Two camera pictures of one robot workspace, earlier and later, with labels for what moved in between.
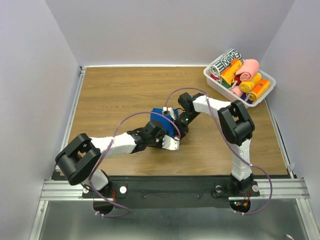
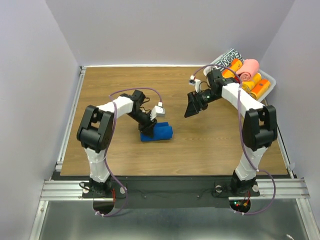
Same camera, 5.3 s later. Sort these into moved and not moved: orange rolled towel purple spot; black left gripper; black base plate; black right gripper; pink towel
Moved: black left gripper; black right gripper
Not moved: black base plate; orange rolled towel purple spot; pink towel
